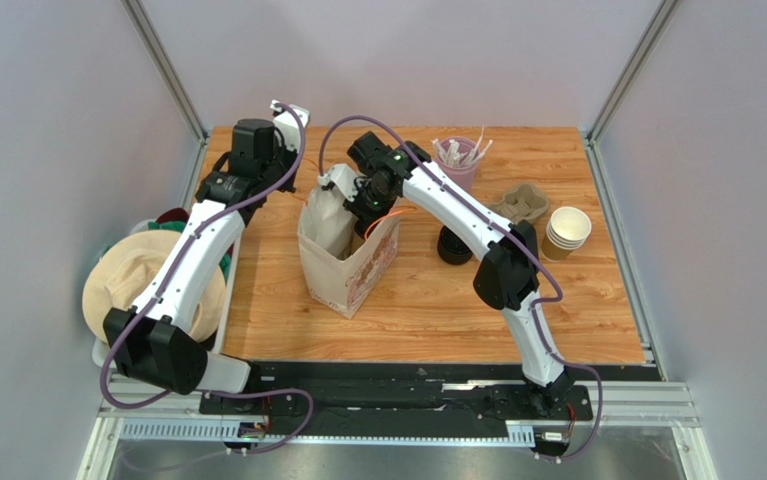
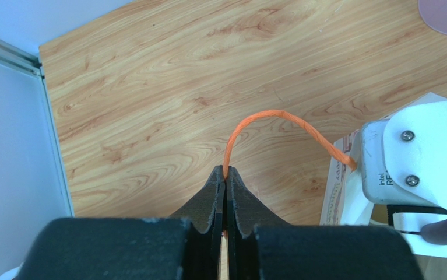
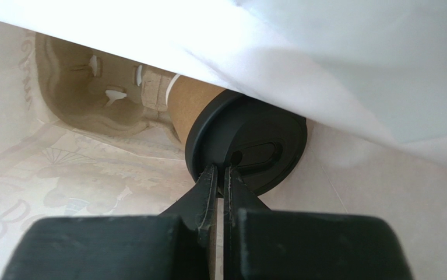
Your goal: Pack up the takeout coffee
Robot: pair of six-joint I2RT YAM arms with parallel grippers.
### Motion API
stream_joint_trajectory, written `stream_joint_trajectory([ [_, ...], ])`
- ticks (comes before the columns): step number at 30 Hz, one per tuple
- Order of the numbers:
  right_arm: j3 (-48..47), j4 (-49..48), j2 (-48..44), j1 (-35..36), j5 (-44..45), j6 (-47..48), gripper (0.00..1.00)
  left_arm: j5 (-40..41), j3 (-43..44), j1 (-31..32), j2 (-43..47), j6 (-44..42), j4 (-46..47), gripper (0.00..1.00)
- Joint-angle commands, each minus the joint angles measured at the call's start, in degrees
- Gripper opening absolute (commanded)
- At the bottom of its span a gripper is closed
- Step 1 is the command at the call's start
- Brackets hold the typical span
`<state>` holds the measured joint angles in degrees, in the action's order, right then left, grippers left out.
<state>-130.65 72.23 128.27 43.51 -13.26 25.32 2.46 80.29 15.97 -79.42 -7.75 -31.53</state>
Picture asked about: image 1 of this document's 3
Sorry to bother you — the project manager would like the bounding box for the white paper takeout bag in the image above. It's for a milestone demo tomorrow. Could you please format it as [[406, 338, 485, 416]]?
[[297, 184, 408, 319]]

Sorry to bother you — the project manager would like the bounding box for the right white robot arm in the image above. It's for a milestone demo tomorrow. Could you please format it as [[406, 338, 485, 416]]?
[[344, 132, 573, 400]]

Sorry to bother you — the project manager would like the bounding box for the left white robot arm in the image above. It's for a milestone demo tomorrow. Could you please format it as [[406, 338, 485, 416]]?
[[100, 104, 309, 396]]

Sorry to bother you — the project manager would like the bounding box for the pink straw holder cup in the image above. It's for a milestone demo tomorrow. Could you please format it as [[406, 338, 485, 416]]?
[[432, 137, 479, 192]]

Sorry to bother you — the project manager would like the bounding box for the stack of black lids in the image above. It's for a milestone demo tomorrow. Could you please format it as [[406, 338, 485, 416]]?
[[437, 226, 473, 266]]

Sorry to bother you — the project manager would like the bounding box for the lower pulp cup carrier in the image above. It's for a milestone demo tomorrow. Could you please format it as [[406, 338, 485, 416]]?
[[488, 182, 550, 224]]

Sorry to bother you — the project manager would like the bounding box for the stack of paper cups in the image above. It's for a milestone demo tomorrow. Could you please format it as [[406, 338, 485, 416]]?
[[541, 206, 592, 261]]

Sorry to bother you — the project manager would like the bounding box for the beige straw hat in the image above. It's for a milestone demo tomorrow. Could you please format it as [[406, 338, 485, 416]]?
[[82, 230, 226, 343]]

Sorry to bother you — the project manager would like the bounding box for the white plastic bin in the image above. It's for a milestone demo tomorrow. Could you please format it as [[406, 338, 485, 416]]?
[[91, 244, 229, 366]]

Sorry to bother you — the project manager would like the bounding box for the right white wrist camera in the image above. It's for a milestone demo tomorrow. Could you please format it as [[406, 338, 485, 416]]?
[[318, 163, 360, 202]]

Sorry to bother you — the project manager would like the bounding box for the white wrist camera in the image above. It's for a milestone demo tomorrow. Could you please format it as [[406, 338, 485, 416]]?
[[318, 163, 360, 202], [270, 100, 311, 156]]

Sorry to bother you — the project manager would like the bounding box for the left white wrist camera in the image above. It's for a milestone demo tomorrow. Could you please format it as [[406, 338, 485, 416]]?
[[270, 100, 311, 156]]

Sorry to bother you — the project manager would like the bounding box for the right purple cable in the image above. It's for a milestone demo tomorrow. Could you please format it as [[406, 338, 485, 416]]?
[[318, 115, 605, 464]]

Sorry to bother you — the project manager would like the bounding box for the left aluminium frame post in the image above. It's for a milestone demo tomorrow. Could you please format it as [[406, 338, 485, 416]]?
[[121, 0, 209, 145]]

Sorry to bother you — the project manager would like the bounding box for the aluminium frame post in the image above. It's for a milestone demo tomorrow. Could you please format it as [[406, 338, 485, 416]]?
[[587, 0, 681, 142], [121, 0, 209, 145]]

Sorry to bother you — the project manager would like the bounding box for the right aluminium frame post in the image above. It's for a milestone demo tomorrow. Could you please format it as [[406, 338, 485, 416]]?
[[587, 0, 681, 142]]

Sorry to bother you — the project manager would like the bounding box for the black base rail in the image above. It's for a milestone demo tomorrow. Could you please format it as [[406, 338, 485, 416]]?
[[96, 359, 700, 461]]

